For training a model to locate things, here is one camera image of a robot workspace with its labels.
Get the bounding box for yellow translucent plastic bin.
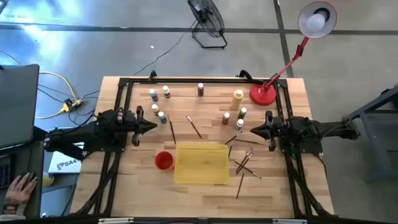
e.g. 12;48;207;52
174;142;230;185

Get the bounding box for small yellow container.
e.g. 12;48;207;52
42;172;55;187

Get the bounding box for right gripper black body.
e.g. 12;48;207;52
266;110;290;152

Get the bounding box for yellow power plug block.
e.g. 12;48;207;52
60;98;85;113

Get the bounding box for silver metal bracket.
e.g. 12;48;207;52
98;217;134;224
272;218;308;224

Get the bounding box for blue-grey metal table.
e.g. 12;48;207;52
341;83;398;184

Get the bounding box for white printed box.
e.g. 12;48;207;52
47;142;85;174

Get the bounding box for red plastic cup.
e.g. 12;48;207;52
154;151;175;171

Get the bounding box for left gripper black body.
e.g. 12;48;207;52
123;105;144;147

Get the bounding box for black desk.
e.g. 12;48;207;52
0;139;46;218

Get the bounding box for person's forearm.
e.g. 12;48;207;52
0;203;27;220

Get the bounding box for large yellow paint bottle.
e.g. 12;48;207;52
229;89;245;111

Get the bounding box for black floor fan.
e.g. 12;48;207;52
187;0;228;50

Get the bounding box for yellow extension cable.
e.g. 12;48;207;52
0;49;78;121

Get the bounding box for red desk lamp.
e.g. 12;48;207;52
249;1;338;106

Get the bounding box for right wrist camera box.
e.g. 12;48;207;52
275;118;289;131

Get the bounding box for black backlit keyboard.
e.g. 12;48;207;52
0;154;13;190

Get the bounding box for black fan power cable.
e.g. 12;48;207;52
132;20;198;77

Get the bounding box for person's hand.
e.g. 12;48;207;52
4;172;38;206

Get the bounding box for dark grey monitor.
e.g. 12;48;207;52
0;63;40;149

